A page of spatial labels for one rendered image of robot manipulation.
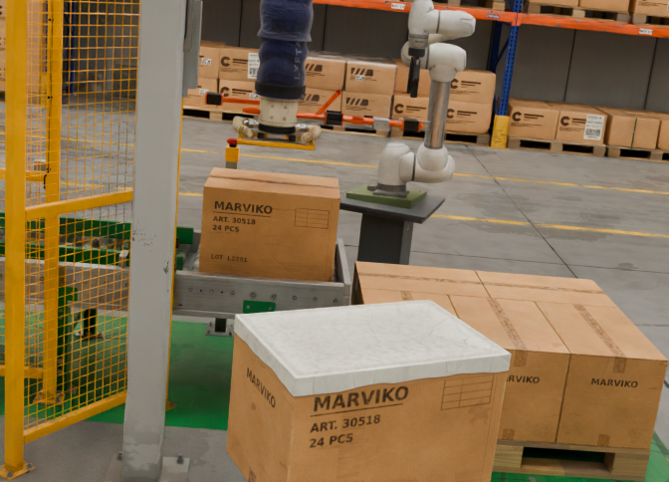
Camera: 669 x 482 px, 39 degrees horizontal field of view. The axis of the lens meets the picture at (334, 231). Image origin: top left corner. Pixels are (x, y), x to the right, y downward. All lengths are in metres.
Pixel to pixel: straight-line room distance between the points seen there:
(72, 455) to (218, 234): 1.12
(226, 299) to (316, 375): 1.98
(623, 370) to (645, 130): 8.38
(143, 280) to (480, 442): 1.37
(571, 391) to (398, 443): 1.66
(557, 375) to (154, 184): 1.76
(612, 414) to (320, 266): 1.39
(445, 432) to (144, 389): 1.38
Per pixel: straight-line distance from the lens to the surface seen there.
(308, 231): 4.18
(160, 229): 3.27
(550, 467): 4.12
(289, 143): 4.15
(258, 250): 4.22
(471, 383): 2.43
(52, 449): 3.96
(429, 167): 4.97
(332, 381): 2.21
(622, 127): 12.10
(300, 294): 4.11
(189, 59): 3.31
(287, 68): 4.14
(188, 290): 4.13
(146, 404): 3.51
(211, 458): 3.89
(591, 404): 4.00
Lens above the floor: 1.92
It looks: 16 degrees down
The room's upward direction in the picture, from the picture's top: 6 degrees clockwise
